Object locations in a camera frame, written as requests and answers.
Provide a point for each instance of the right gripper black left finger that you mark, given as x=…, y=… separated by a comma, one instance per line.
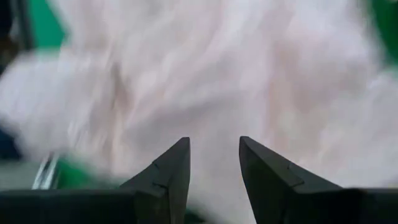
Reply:
x=93, y=207

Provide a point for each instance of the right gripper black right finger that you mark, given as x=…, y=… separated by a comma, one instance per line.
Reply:
x=311, y=207

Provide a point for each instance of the pale pink garment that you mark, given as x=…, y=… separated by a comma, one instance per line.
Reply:
x=202, y=77

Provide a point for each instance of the silver aluminium bar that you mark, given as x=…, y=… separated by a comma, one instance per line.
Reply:
x=45, y=174

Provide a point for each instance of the green table mat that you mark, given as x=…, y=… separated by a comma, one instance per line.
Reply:
x=46, y=25

